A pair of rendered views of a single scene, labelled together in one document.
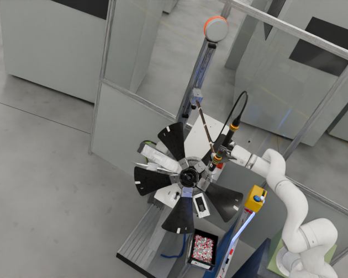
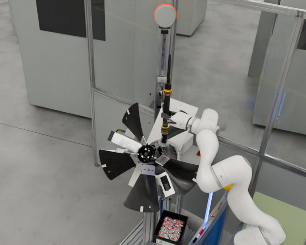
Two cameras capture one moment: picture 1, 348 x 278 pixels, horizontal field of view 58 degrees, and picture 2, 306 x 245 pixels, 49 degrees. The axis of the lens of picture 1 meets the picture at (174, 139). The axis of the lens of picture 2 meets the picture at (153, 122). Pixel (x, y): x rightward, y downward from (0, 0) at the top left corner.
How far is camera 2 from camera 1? 80 cm
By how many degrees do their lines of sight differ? 17
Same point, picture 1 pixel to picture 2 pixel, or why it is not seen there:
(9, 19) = (27, 56)
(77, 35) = (81, 59)
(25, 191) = (33, 201)
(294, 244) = (203, 180)
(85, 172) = (90, 182)
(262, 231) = not seen: hidden behind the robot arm
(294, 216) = (202, 154)
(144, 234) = (140, 236)
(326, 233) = (233, 166)
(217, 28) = (165, 14)
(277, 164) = (206, 118)
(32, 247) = not seen: outside the picture
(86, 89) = not seen: hidden behind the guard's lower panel
